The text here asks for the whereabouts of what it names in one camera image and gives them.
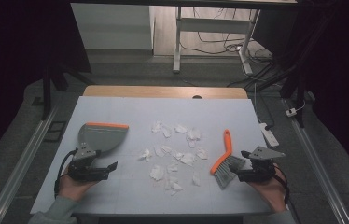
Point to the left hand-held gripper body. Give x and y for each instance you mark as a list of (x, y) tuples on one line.
[(86, 169)]

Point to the black rectangular floor frame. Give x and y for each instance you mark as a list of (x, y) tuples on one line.
[(55, 131)]

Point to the small white adapter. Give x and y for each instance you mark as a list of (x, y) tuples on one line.
[(291, 112)]

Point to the grey dustpan with orange edge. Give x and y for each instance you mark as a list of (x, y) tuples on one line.
[(104, 137)]

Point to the pile of white paper scraps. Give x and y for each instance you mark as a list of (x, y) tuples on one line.
[(175, 157)]

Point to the pale cabinet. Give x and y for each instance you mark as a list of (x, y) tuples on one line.
[(110, 28)]

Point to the person's left hand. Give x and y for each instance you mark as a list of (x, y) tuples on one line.
[(73, 186)]

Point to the black metal stand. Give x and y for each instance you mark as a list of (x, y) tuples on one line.
[(300, 90), (46, 93)]

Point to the wooden table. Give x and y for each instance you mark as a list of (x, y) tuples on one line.
[(150, 91)]

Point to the orange brush with grey bristles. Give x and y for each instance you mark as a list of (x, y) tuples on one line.
[(225, 161)]

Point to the white table board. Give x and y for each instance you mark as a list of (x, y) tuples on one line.
[(132, 193)]

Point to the white-legged desk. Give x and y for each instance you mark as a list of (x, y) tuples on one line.
[(213, 25)]

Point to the person's right hand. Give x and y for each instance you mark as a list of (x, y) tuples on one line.
[(270, 189)]

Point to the aluminium rail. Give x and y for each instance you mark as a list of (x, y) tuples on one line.
[(318, 165), (20, 168)]

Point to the white power strip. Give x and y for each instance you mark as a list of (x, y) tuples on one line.
[(269, 135)]

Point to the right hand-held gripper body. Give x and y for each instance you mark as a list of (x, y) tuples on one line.
[(261, 168)]

